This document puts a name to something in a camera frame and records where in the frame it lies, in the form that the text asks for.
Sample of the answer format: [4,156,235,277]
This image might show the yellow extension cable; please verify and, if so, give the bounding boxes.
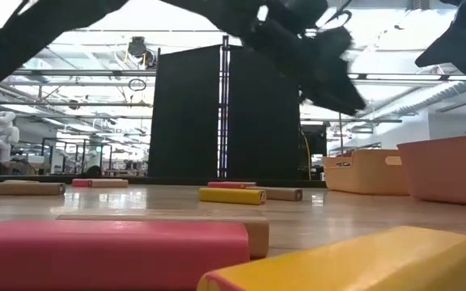
[300,129,312,181]

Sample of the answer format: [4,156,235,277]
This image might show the black metal rig frame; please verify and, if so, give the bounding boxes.
[0,174,327,189]

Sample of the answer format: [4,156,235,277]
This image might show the silver ceiling duct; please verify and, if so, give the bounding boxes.
[368,80,466,118]

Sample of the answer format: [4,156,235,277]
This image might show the black hanging cable loop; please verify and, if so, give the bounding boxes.
[127,78,147,92]

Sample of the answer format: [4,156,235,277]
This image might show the yellow plastic bin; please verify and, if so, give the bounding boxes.
[321,149,411,196]

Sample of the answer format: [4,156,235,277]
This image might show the black metal rack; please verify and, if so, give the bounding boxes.
[40,137,112,175]

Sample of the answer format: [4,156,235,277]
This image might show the plain wooden block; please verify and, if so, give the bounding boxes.
[245,186,304,202]
[0,181,67,196]
[90,178,129,188]
[56,213,270,260]

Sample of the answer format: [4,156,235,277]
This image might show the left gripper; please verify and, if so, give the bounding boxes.
[243,0,367,117]

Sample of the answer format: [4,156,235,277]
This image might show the black folding partition screen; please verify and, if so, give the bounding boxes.
[147,35,301,181]

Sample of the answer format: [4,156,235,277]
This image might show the white humanoid robot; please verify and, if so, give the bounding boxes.
[0,111,21,162]

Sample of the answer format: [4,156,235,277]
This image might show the black ceiling cable reel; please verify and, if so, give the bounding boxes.
[126,36,157,70]

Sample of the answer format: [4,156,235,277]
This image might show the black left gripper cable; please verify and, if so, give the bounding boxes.
[317,7,354,32]

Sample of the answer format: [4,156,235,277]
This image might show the orange plastic bin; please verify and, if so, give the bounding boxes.
[396,133,466,208]

